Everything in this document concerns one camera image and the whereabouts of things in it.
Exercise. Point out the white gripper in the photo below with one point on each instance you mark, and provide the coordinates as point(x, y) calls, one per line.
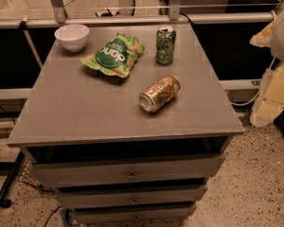
point(269, 101)

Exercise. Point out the orange soda can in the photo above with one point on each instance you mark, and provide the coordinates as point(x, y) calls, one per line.
point(159, 93)

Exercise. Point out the green soda can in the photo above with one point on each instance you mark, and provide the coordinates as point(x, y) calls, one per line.
point(165, 43)

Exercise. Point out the top grey drawer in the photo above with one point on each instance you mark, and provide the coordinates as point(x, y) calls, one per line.
point(90, 173)

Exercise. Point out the grey drawer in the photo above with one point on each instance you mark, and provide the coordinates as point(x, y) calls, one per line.
point(136, 213)
point(132, 196)
point(90, 173)

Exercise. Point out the grey drawer cabinet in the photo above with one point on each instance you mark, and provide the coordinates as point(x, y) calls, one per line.
point(75, 114)

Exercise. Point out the green chip bag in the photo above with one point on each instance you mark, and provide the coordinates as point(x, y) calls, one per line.
point(117, 57)

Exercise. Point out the bottom grey drawer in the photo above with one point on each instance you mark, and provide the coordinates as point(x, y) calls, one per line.
point(136, 213)

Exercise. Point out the white bowl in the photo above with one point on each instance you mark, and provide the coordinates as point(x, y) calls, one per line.
point(72, 37)

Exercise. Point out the grey metal railing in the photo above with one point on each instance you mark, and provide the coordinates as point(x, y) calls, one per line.
point(53, 13)

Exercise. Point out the middle grey drawer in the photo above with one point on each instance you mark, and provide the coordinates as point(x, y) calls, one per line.
point(132, 196)

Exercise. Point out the black floor stand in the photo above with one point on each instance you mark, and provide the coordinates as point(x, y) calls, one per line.
point(13, 169)

